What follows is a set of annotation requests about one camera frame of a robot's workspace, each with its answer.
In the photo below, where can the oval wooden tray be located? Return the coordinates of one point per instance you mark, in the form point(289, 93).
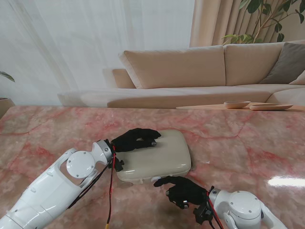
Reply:
point(271, 107)

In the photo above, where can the beige sofa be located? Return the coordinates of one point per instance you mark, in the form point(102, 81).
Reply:
point(250, 59)

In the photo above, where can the beige pleated curtain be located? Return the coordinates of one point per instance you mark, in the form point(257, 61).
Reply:
point(214, 21)

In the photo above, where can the grey-brown cushion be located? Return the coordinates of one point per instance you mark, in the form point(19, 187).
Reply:
point(286, 64)

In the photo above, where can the beige hard-shell suitcase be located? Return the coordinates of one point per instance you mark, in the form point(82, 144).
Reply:
point(164, 155)

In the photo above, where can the potted plant with beige pot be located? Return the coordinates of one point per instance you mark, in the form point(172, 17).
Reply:
point(4, 103)

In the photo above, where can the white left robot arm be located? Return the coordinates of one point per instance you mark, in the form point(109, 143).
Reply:
point(54, 186)

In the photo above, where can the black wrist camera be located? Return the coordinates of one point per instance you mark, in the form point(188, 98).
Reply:
point(202, 213)
point(118, 165)

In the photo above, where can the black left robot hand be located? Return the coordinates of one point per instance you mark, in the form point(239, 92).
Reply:
point(132, 142)

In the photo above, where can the round wooden bowl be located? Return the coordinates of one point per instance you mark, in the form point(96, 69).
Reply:
point(237, 104)

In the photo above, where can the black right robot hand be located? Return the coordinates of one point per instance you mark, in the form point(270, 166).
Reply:
point(188, 190)

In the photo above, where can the cream cushion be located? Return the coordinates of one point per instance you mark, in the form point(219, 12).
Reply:
point(299, 80)

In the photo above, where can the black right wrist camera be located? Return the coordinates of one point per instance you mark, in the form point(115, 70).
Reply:
point(202, 213)

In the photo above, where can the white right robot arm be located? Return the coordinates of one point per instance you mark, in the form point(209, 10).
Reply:
point(240, 207)

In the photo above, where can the tall green leafy plant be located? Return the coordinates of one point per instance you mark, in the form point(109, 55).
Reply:
point(240, 38)

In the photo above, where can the light wooden coffee table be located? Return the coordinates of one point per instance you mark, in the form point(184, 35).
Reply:
point(214, 107)

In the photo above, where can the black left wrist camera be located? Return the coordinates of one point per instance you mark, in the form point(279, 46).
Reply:
point(118, 165)

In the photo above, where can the white sheer curtain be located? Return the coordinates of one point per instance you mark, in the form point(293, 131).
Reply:
point(71, 47)

